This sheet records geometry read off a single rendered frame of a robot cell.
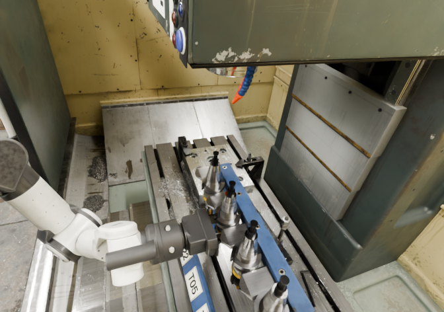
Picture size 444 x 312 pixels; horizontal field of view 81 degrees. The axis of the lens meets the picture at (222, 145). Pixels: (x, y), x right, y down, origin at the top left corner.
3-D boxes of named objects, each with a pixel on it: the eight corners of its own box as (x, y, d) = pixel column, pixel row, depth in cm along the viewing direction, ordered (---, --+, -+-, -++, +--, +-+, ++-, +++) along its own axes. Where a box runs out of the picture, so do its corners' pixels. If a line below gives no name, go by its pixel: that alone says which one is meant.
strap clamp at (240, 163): (234, 183, 118) (238, 157, 109) (232, 178, 120) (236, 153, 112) (260, 178, 122) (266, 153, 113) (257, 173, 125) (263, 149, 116)
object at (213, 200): (209, 212, 65) (209, 210, 64) (203, 197, 69) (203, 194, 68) (235, 206, 67) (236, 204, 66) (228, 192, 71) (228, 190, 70)
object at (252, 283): (246, 303, 48) (246, 301, 48) (234, 275, 52) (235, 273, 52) (278, 291, 50) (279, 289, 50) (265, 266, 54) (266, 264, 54)
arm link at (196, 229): (221, 238, 56) (165, 253, 52) (217, 262, 62) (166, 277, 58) (203, 196, 66) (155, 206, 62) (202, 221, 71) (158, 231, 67)
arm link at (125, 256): (164, 262, 64) (114, 276, 60) (157, 219, 65) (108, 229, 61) (169, 280, 53) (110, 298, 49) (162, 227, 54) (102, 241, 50)
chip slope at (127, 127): (109, 209, 134) (100, 172, 119) (108, 137, 184) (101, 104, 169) (261, 179, 163) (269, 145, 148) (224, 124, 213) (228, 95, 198)
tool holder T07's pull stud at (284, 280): (287, 292, 42) (292, 281, 40) (279, 298, 41) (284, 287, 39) (280, 283, 43) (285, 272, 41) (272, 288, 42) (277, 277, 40)
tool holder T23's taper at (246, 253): (260, 260, 53) (266, 240, 50) (240, 267, 52) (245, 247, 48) (251, 242, 57) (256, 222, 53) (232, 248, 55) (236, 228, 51)
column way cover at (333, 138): (334, 224, 104) (396, 110, 74) (275, 153, 139) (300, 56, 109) (343, 221, 105) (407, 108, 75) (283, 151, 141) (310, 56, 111)
